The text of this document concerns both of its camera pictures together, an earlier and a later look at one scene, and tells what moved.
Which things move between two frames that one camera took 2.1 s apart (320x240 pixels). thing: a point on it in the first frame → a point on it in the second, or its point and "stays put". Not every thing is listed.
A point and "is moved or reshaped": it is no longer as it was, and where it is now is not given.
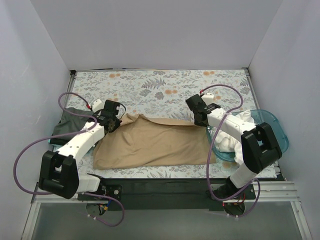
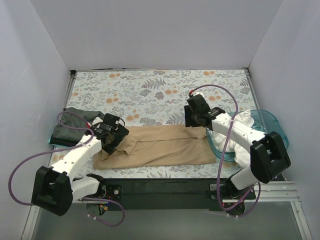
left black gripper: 113,124 → 116,139
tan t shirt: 138,141 is moved or reshaped
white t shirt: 227,141 stays put
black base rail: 163,193 stays put
